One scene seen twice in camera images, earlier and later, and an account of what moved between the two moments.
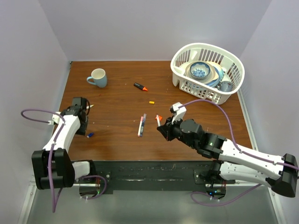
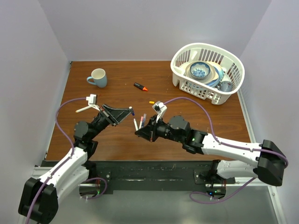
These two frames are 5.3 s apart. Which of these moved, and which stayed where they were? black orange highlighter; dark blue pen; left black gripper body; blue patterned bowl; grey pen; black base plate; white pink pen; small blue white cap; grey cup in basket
Moved: left black gripper body; small blue white cap; grey pen
Stayed: blue patterned bowl; grey cup in basket; white pink pen; black base plate; dark blue pen; black orange highlighter
